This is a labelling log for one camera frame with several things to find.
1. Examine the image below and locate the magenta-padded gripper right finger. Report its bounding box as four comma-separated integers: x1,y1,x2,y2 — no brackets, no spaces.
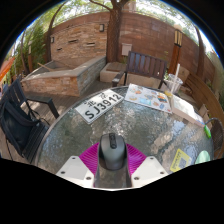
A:
125,143,169,189

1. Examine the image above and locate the black metal chair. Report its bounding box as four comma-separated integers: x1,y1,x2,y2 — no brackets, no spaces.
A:
0,78,60,164

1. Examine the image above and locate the grey electrical wall box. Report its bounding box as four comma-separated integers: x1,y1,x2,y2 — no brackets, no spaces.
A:
121,43,133,57

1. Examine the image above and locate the wooden garden lamp post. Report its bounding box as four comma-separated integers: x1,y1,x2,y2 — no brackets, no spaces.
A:
167,29,184,76

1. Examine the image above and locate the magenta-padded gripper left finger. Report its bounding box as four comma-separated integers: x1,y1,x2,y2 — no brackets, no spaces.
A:
55,142,101,189

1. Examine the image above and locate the white license plate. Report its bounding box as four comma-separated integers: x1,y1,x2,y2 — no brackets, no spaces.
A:
74,88,125,125

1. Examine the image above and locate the stone brick raised planter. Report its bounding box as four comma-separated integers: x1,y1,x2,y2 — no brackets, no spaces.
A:
20,54,108,98

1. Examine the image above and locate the round green pink mouse pad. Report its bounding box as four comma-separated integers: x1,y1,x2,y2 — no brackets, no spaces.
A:
194,149,212,165

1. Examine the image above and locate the large tree trunk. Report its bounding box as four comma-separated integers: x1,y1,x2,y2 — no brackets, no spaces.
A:
88,0,130,64

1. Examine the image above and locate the yellow printed card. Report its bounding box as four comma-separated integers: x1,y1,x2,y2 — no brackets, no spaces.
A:
169,148,193,173

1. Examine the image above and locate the dark wooden slatted chair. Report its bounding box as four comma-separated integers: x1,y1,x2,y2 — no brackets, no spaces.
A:
111,50,169,90

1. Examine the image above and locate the dark grey computer mouse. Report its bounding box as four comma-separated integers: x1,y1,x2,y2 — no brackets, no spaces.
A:
97,132,129,172

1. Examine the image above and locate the colourful printed menu sheet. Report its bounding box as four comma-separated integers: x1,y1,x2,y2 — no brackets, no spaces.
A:
124,83,173,114

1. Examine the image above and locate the beige stone block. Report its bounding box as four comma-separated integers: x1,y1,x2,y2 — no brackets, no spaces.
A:
99,61,128,84

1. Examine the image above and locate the curved wooden bench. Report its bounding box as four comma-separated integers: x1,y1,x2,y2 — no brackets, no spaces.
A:
184,73,224,126

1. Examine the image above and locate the slim tree trunk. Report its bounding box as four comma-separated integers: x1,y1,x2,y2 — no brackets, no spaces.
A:
194,25,206,80

